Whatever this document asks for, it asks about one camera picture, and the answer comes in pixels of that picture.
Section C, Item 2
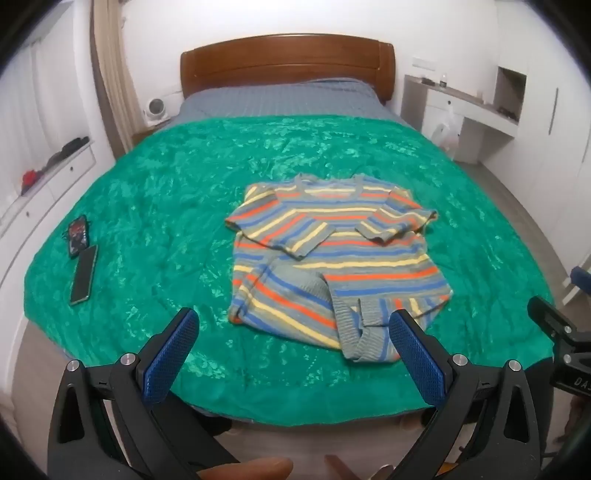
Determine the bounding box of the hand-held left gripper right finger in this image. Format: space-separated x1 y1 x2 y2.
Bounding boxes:
389 309 548 480

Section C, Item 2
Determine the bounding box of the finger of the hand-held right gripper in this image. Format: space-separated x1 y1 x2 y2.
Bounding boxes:
527 295 580 344

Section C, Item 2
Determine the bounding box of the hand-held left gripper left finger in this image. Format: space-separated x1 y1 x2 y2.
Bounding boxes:
47 308 241 480

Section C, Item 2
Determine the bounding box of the striped knit sweater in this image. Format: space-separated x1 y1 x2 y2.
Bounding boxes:
225 174 452 363

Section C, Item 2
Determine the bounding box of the person's left hand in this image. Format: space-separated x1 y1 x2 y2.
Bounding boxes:
198 456 398 480

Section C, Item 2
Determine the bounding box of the dark phone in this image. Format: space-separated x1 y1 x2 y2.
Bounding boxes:
70 244 99 306

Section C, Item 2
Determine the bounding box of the phone with patterned case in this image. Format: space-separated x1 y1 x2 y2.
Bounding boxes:
68 215 91 258

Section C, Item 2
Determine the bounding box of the green blanket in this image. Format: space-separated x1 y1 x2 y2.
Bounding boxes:
23 115 555 428

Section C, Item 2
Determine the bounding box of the white drawer cabinet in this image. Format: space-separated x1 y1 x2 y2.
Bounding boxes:
0 136 116 301

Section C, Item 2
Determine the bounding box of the wooden nightstand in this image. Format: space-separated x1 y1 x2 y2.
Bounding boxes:
131 124 172 149

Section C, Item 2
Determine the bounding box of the white wardrobe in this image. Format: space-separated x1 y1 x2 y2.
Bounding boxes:
485 0 591 278

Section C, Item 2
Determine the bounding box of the white desk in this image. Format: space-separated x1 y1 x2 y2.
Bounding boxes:
401 74 527 164

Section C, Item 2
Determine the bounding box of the black object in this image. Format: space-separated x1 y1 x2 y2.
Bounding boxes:
39 137 90 176

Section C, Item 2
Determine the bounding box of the white round fan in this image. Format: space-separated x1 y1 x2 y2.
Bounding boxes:
142 96 171 126

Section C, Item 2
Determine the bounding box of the bed with grey sheet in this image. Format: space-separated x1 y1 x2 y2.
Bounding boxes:
178 78 407 134

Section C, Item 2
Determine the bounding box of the beige curtain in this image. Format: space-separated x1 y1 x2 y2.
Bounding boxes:
92 0 139 158

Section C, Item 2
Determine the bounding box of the wooden headboard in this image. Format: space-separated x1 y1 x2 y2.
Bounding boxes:
180 33 397 108

